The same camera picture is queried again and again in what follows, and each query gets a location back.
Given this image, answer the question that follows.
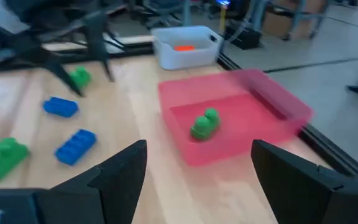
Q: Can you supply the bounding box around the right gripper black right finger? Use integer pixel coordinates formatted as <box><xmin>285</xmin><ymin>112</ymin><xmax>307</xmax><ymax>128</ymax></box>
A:
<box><xmin>250</xmin><ymin>139</ymin><xmax>358</xmax><ymax>224</ymax></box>

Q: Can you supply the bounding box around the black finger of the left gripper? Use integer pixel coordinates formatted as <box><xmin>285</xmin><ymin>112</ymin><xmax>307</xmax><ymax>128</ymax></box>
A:
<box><xmin>44</xmin><ymin>57</ymin><xmax>84</xmax><ymax>98</ymax></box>
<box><xmin>99</xmin><ymin>55</ymin><xmax>116</xmax><ymax>83</ymax></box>

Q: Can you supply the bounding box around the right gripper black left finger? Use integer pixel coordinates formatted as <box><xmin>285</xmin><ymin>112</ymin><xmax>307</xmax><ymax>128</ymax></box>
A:
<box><xmin>34</xmin><ymin>139</ymin><xmax>149</xmax><ymax>224</ymax></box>

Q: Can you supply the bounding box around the green toy brick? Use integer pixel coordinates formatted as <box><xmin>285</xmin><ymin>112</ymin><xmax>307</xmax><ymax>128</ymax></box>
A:
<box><xmin>190</xmin><ymin>108</ymin><xmax>221</xmax><ymax>141</ymax></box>
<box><xmin>68</xmin><ymin>66</ymin><xmax>92</xmax><ymax>91</ymax></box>
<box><xmin>0</xmin><ymin>137</ymin><xmax>30</xmax><ymax>183</ymax></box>

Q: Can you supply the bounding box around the blue toy brick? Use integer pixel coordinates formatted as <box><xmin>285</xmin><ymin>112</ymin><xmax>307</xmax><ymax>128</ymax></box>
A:
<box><xmin>53</xmin><ymin>129</ymin><xmax>98</xmax><ymax>166</ymax></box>
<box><xmin>42</xmin><ymin>96</ymin><xmax>80</xmax><ymax>118</ymax></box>

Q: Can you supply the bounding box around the orange toy brick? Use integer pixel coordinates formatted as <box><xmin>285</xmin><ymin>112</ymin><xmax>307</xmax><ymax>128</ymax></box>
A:
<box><xmin>173</xmin><ymin>45</ymin><xmax>196</xmax><ymax>52</ymax></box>

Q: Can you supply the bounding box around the black office chair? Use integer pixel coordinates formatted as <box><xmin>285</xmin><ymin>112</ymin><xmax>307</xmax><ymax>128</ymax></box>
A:
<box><xmin>129</xmin><ymin>0</ymin><xmax>186</xmax><ymax>29</ymax></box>

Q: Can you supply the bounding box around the white plastic bin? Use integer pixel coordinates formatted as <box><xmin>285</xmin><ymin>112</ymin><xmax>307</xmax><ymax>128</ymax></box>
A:
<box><xmin>150</xmin><ymin>25</ymin><xmax>225</xmax><ymax>71</ymax></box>

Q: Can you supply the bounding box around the red translucent plastic bin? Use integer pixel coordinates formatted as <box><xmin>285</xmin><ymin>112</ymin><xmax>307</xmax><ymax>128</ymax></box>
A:
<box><xmin>157</xmin><ymin>68</ymin><xmax>315</xmax><ymax>167</ymax></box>

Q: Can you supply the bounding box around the black box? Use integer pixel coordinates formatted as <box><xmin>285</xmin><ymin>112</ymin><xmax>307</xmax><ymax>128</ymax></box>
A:
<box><xmin>225</xmin><ymin>26</ymin><xmax>262</xmax><ymax>50</ymax></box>

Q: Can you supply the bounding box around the cardboard box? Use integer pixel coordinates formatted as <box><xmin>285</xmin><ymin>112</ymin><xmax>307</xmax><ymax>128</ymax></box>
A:
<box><xmin>262</xmin><ymin>0</ymin><xmax>326</xmax><ymax>40</ymax></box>

